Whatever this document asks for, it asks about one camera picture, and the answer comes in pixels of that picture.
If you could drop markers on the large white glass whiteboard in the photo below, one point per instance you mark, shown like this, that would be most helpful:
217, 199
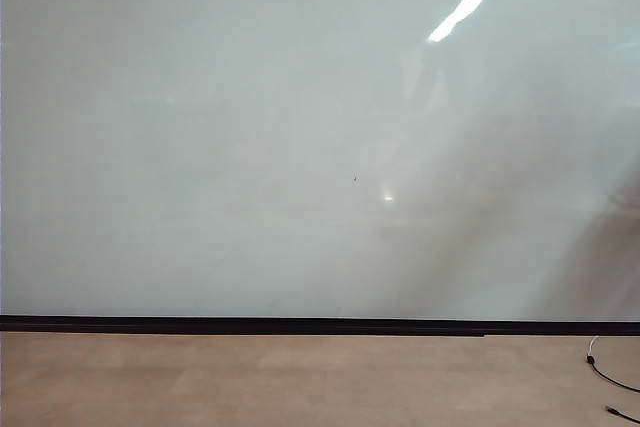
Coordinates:
200, 122

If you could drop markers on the black whiteboard bottom rail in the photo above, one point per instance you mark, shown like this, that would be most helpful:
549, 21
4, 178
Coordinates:
250, 326

